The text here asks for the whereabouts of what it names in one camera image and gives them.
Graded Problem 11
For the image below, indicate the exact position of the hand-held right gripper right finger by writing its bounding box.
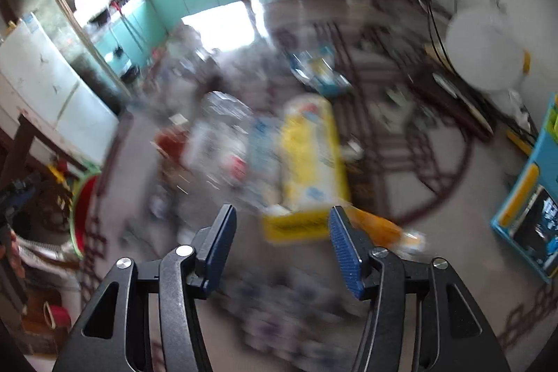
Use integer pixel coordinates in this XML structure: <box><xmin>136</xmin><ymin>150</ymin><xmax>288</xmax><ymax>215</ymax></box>
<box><xmin>329</xmin><ymin>205</ymin><xmax>513</xmax><ymax>372</ymax></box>

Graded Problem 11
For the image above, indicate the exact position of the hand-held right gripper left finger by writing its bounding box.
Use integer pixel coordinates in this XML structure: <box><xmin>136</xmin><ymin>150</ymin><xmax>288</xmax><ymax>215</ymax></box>
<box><xmin>51</xmin><ymin>204</ymin><xmax>238</xmax><ymax>372</ymax></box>

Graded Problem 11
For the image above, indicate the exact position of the white blue snack wrapper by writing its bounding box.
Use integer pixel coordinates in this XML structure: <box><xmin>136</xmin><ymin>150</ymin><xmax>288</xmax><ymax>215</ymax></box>
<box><xmin>291</xmin><ymin>47</ymin><xmax>353</xmax><ymax>96</ymax></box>

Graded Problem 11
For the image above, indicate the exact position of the orange snack packet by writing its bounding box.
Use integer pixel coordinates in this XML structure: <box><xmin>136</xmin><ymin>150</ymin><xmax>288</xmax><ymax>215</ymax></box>
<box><xmin>349</xmin><ymin>206</ymin><xmax>427</xmax><ymax>256</ymax></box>

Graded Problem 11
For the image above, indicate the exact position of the yellow printed package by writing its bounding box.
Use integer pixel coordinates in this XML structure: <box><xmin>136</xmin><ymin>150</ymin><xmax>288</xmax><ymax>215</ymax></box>
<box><xmin>261</xmin><ymin>95</ymin><xmax>352</xmax><ymax>244</ymax></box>

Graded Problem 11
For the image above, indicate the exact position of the red snack packet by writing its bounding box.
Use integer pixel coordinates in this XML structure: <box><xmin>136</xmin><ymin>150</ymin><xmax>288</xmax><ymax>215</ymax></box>
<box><xmin>154</xmin><ymin>129</ymin><xmax>189</xmax><ymax>164</ymax></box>

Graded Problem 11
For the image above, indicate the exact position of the red basin with green rim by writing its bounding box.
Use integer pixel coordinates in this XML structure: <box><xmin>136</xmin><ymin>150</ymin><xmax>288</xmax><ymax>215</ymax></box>
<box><xmin>69</xmin><ymin>174</ymin><xmax>109</xmax><ymax>260</ymax></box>

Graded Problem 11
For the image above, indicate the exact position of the blue toy box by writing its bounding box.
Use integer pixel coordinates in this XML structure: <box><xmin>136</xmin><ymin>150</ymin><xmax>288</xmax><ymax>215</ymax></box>
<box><xmin>490</xmin><ymin>93</ymin><xmax>558</xmax><ymax>284</ymax></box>

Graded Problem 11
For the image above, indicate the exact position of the white plastic bag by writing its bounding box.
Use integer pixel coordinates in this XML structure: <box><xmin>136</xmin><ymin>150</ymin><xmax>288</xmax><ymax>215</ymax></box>
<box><xmin>496</xmin><ymin>88</ymin><xmax>538</xmax><ymax>129</ymax></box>

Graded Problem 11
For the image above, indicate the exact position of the white round board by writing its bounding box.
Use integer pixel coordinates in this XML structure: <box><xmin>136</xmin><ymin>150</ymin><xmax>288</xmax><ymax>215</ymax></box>
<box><xmin>445</xmin><ymin>6</ymin><xmax>531</xmax><ymax>92</ymax></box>

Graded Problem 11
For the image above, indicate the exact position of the white refrigerator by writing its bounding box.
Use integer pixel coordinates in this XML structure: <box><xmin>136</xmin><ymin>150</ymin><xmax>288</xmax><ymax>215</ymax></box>
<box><xmin>0</xmin><ymin>19</ymin><xmax>120</xmax><ymax>133</ymax></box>

